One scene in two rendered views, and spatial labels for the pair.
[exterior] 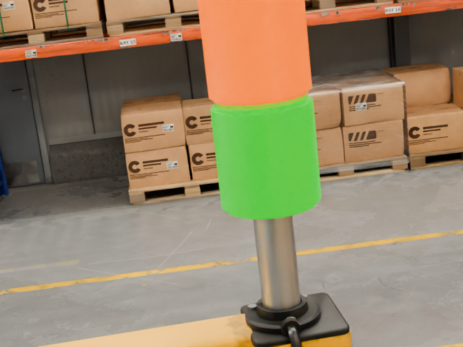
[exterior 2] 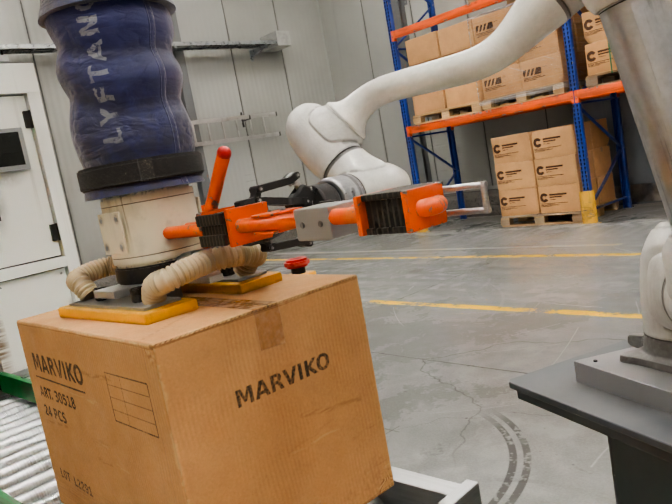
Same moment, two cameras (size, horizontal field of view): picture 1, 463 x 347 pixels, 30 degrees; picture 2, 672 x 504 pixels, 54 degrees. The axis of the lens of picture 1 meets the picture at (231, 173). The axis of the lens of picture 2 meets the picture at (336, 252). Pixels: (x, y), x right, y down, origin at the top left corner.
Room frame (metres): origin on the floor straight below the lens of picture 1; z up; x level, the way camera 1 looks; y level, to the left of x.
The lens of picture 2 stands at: (0.41, -2.04, 1.27)
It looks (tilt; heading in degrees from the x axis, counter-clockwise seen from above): 8 degrees down; 52
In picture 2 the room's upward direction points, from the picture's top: 10 degrees counter-clockwise
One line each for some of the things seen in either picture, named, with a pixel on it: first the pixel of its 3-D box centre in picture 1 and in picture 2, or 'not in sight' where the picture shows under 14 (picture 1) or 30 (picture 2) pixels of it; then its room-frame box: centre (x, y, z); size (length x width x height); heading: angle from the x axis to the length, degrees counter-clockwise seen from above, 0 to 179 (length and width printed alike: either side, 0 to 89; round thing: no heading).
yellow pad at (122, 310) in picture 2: not in sight; (121, 300); (0.82, -0.86, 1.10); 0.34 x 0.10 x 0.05; 96
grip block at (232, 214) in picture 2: not in sight; (234, 225); (0.95, -1.10, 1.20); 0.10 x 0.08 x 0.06; 6
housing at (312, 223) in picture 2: not in sight; (327, 220); (0.97, -1.32, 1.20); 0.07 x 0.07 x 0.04; 6
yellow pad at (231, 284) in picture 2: not in sight; (208, 275); (1.01, -0.84, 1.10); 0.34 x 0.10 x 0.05; 96
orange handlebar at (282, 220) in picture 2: not in sight; (270, 214); (1.06, -1.04, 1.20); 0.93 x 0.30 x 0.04; 96
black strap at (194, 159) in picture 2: not in sight; (143, 172); (0.92, -0.85, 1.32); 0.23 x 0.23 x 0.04
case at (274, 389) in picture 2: not in sight; (195, 398); (0.92, -0.87, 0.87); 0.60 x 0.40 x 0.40; 94
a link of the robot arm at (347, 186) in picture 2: not in sight; (337, 200); (1.18, -1.09, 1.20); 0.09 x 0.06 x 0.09; 97
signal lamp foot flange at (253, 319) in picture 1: (282, 309); not in sight; (0.41, -0.02, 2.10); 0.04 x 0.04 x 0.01
